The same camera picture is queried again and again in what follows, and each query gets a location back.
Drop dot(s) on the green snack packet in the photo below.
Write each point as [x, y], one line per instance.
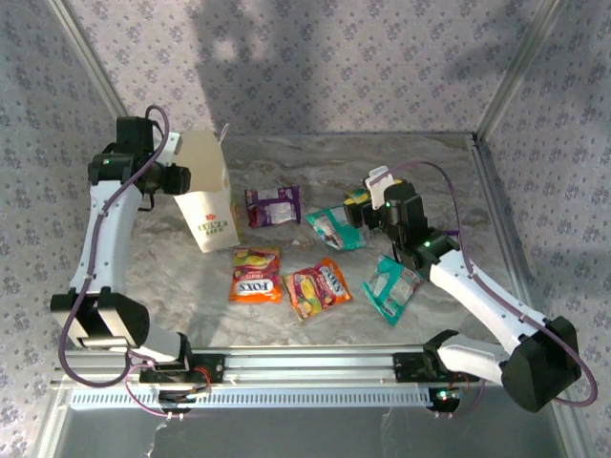
[355, 195]

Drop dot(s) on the teal snack packet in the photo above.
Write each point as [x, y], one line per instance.
[389, 291]
[336, 229]

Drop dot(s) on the purple snack packet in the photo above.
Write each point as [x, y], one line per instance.
[274, 207]

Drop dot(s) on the orange Fox's candy packet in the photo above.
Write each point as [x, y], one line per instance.
[255, 286]
[315, 288]

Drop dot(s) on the white paper bag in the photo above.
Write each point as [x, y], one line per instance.
[210, 224]

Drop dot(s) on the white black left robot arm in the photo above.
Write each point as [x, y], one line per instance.
[107, 238]

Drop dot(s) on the black round controller board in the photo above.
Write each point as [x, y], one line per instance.
[174, 405]
[441, 404]

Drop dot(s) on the aluminium side frame rail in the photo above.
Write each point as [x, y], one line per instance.
[50, 429]
[496, 205]

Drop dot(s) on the aluminium frame post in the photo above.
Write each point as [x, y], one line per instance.
[81, 38]
[515, 71]

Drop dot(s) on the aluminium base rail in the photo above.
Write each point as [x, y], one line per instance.
[310, 362]

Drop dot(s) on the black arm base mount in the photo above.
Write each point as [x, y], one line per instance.
[215, 367]
[406, 367]

